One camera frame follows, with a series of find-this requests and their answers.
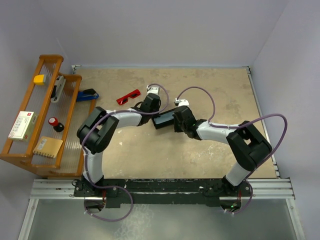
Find black sunglasses case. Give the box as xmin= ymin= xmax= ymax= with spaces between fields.
xmin=151 ymin=108 xmax=175 ymax=130

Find red sunglasses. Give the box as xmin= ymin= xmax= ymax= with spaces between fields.
xmin=116 ymin=89 xmax=141 ymax=105

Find blue cleaning cloth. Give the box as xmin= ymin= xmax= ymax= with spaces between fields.
xmin=154 ymin=112 xmax=174 ymax=125

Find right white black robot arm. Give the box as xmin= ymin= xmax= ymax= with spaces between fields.
xmin=173 ymin=105 xmax=272 ymax=196

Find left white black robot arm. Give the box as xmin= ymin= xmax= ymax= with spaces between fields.
xmin=76 ymin=93 xmax=161 ymax=196

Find blue black stapler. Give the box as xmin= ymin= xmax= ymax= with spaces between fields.
xmin=76 ymin=88 xmax=100 ymax=102

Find wooden tiered rack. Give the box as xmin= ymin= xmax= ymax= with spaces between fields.
xmin=0 ymin=54 xmax=97 ymax=179

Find white black stapler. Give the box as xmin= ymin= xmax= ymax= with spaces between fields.
xmin=50 ymin=75 xmax=66 ymax=103

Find red black stamp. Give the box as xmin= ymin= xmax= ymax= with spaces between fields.
xmin=48 ymin=117 xmax=65 ymax=133

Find yellow grey block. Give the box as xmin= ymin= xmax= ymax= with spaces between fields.
xmin=33 ymin=74 xmax=49 ymax=86

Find white red paper box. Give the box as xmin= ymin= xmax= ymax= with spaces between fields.
xmin=8 ymin=111 xmax=38 ymax=142

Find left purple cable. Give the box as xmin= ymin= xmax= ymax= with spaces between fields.
xmin=81 ymin=83 xmax=170 ymax=222

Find purple cable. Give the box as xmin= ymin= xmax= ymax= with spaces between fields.
xmin=81 ymin=83 xmax=170 ymax=222
xmin=174 ymin=86 xmax=288 ymax=216

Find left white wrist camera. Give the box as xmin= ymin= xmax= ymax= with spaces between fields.
xmin=146 ymin=85 xmax=160 ymax=96

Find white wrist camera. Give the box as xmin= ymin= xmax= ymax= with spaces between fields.
xmin=146 ymin=85 xmax=160 ymax=96
xmin=174 ymin=98 xmax=189 ymax=107

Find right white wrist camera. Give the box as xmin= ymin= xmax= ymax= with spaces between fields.
xmin=174 ymin=98 xmax=189 ymax=107

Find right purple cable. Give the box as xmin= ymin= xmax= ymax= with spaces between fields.
xmin=174 ymin=86 xmax=288 ymax=216

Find aluminium table frame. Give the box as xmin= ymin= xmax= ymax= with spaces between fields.
xmin=19 ymin=67 xmax=305 ymax=240

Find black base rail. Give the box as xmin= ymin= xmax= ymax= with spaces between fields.
xmin=72 ymin=178 xmax=253 ymax=209

